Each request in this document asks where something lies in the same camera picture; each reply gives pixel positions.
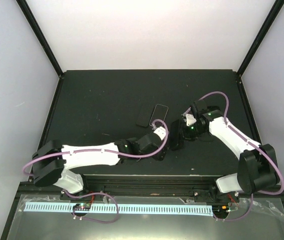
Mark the right black frame post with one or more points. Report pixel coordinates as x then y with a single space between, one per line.
267 23

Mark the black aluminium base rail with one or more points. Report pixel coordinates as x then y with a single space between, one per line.
199 188

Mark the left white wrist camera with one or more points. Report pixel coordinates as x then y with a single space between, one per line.
160 132

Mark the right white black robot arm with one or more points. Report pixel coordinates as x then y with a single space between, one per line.
256 162

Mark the left black frame post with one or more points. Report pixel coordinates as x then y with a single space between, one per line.
26 10

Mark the light blue slotted cable duct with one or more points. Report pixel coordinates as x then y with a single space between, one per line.
129 209

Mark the silver edged smartphone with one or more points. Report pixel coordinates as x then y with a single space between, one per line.
159 113

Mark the black table mat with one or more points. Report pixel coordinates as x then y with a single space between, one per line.
96 107

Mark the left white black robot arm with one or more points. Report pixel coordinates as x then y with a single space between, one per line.
54 162

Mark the black frame post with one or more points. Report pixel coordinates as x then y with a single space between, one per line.
26 10
267 23

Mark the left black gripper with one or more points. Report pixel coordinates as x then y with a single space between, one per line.
161 154

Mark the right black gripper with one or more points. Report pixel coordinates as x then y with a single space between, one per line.
185 134

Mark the black smartphone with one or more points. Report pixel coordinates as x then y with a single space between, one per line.
176 141
144 115

